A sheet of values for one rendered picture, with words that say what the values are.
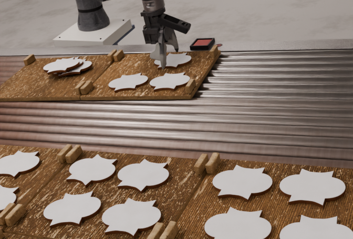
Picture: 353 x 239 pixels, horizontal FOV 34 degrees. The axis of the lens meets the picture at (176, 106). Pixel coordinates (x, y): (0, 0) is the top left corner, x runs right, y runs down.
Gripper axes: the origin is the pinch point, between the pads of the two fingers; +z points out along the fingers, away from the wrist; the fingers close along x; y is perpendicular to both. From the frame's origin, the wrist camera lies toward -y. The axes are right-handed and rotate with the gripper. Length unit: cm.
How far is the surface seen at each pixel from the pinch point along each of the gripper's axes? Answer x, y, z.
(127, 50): -18.2, 27.5, 2.4
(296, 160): 57, -54, 3
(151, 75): 10.3, 4.6, 0.6
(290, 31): -255, 13, 94
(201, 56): -4.2, -10.0, 0.8
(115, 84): 18.6, 14.6, -0.6
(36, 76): 9, 54, 0
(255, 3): -329, 59, 94
